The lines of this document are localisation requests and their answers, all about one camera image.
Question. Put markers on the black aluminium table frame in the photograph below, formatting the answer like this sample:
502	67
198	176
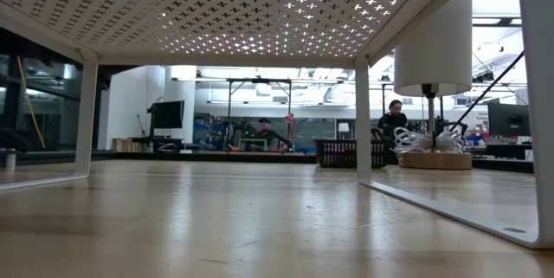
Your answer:
173	157

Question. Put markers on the stack of books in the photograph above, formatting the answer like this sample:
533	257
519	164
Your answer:
130	145

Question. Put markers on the dark grey equipment box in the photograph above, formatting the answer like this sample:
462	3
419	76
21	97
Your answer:
508	118

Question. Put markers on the black plastic basket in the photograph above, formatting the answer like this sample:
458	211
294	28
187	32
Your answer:
337	153

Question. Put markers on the black equipment case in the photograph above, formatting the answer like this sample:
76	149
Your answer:
169	146

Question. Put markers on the black background gantry frame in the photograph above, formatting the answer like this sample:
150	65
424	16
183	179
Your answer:
259	80

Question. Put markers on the dark background robot arm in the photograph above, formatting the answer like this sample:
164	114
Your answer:
238	131

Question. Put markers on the person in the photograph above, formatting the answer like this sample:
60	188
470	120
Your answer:
265	130
391	121

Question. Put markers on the small white background lamp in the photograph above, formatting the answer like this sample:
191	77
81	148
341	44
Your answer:
343	127

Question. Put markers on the black computer monitor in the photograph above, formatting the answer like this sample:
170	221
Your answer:
168	114

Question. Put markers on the white shade table lamp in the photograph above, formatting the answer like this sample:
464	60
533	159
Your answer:
433	44

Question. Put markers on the white perforated metal shelf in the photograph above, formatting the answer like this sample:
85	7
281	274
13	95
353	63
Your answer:
216	9

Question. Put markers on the white cylinder post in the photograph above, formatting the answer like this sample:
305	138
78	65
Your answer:
9	161

